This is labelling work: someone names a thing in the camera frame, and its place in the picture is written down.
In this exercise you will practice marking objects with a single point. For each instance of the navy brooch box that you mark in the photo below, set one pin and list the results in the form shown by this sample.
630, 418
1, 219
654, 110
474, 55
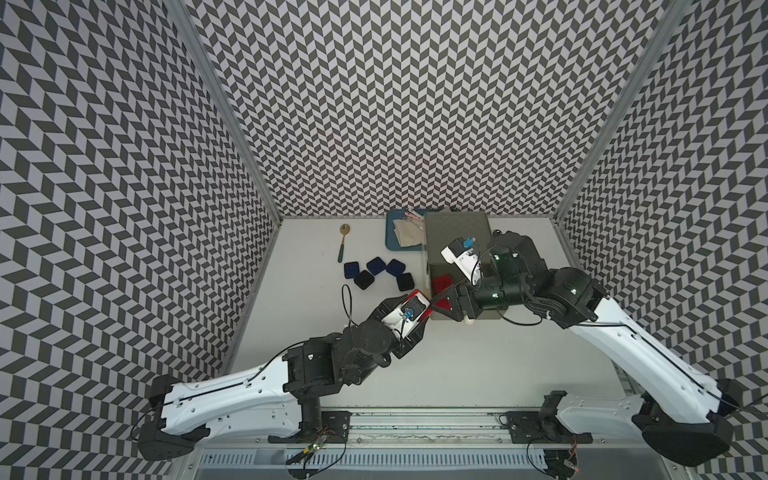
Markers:
376, 266
395, 268
351, 270

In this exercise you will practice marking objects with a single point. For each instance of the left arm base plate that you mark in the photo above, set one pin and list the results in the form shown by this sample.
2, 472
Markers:
333, 424

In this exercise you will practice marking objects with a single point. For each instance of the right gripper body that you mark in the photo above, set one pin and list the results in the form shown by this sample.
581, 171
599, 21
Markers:
495, 290

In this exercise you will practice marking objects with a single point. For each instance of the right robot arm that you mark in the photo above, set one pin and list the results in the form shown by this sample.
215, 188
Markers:
681, 414

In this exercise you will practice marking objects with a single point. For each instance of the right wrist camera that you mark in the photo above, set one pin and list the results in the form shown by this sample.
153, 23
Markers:
462, 253

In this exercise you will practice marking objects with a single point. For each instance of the black brooch box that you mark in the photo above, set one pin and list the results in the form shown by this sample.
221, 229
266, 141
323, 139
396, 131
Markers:
405, 282
364, 279

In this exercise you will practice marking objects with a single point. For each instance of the three-drawer storage cabinet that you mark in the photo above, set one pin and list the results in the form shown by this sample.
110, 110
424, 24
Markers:
441, 229

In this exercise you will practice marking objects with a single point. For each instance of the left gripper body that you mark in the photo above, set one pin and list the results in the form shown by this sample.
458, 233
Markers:
403, 346

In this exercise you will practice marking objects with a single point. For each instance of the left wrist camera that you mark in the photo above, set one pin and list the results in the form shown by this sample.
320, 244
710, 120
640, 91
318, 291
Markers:
397, 321

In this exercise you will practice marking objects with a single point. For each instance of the navy brooch box middle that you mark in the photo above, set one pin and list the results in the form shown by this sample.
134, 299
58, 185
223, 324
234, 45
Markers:
376, 266

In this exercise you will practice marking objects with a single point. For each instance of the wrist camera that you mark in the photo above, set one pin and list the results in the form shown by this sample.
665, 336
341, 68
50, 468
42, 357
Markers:
397, 321
462, 253

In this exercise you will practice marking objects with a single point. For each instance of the navy brooch box left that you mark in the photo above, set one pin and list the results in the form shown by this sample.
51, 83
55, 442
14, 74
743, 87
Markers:
351, 270

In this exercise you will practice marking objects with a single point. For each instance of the blue tray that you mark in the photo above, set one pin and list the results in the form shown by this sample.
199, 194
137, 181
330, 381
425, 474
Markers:
390, 239

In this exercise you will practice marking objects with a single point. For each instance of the navy brooch box right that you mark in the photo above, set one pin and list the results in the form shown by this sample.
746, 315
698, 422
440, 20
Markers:
395, 268

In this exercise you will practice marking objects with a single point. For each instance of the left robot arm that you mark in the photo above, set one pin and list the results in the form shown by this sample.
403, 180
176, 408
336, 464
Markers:
280, 398

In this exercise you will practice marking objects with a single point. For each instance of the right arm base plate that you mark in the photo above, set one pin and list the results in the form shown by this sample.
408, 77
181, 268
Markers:
527, 425

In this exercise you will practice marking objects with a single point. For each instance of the aluminium front rail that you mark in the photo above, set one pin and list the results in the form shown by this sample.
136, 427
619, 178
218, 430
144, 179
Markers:
396, 425

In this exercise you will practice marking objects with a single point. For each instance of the red brooch box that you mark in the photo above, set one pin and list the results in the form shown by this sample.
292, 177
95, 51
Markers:
417, 307
441, 283

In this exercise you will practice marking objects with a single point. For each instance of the beige folded napkin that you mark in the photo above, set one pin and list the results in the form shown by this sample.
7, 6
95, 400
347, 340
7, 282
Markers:
408, 233

